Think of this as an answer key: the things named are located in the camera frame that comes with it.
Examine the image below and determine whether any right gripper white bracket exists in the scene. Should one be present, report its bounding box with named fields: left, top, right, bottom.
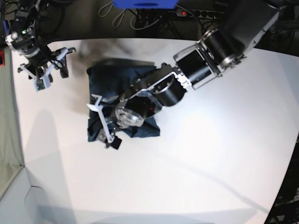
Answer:
left=18, top=48, right=76, bottom=91

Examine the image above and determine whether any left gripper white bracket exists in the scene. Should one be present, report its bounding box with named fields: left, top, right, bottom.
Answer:
left=87, top=94, right=122, bottom=150

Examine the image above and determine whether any dark blue t-shirt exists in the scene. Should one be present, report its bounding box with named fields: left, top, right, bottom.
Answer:
left=86, top=63, right=160, bottom=138

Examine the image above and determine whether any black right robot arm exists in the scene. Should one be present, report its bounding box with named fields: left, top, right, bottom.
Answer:
left=5, top=0, right=76, bottom=91

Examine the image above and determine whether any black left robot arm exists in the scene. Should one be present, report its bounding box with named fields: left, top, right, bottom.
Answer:
left=86, top=0, right=287, bottom=149

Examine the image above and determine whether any red clamp on table edge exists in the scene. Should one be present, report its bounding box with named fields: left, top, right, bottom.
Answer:
left=0, top=50, right=5, bottom=67

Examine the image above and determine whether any blue plastic bin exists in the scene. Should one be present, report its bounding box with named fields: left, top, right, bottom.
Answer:
left=113, top=0, right=178, bottom=9

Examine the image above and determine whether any green cloth curtain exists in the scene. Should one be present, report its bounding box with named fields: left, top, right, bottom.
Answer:
left=0, top=47, right=24, bottom=197

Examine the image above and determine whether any black power strip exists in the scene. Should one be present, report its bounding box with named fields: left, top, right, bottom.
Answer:
left=176, top=8, right=224, bottom=20

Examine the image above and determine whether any blue handled tool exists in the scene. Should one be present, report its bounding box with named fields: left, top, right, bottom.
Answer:
left=2, top=20, right=9, bottom=35

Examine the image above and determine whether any white cable loop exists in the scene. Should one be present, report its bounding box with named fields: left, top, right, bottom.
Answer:
left=98, top=4, right=128, bottom=28

